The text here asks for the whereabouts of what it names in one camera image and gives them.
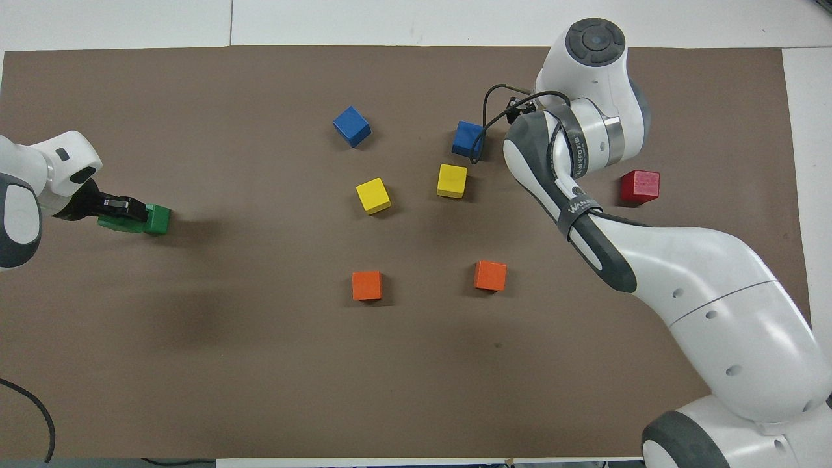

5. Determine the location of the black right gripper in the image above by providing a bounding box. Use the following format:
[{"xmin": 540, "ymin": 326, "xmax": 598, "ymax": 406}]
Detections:
[{"xmin": 506, "ymin": 96, "xmax": 541, "ymax": 125}]

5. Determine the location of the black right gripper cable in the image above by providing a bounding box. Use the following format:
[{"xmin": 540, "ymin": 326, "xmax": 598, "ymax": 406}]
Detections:
[{"xmin": 469, "ymin": 83, "xmax": 573, "ymax": 164}]

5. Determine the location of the yellow wooden cube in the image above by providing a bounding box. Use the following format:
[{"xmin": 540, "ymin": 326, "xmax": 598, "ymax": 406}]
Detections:
[
  {"xmin": 436, "ymin": 164, "xmax": 468, "ymax": 200},
  {"xmin": 356, "ymin": 177, "xmax": 392, "ymax": 215}
]

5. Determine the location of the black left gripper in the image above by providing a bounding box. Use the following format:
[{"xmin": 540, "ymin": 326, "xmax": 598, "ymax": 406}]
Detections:
[{"xmin": 67, "ymin": 179, "xmax": 148, "ymax": 223}]

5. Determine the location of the red wooden cube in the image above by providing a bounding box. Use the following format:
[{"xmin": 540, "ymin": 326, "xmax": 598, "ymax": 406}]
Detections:
[{"xmin": 620, "ymin": 170, "xmax": 661, "ymax": 205}]

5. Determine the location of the green wooden cube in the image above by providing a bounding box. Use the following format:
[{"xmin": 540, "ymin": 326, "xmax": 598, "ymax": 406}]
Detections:
[
  {"xmin": 97, "ymin": 213, "xmax": 146, "ymax": 234},
  {"xmin": 143, "ymin": 205, "xmax": 172, "ymax": 235}
]

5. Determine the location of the blue wooden cube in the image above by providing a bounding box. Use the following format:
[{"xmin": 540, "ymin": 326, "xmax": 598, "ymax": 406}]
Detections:
[
  {"xmin": 333, "ymin": 106, "xmax": 372, "ymax": 149},
  {"xmin": 451, "ymin": 120, "xmax": 485, "ymax": 159}
]

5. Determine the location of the brown paper table mat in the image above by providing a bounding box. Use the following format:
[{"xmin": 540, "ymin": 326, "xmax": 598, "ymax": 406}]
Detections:
[{"xmin": 0, "ymin": 44, "xmax": 827, "ymax": 459}]

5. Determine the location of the orange wooden cube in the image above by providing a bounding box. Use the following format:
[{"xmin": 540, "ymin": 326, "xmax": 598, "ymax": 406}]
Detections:
[
  {"xmin": 352, "ymin": 270, "xmax": 384, "ymax": 302},
  {"xmin": 474, "ymin": 260, "xmax": 508, "ymax": 293}
]

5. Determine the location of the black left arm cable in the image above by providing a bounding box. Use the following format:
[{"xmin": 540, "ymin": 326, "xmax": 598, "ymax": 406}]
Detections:
[{"xmin": 0, "ymin": 378, "xmax": 57, "ymax": 463}]

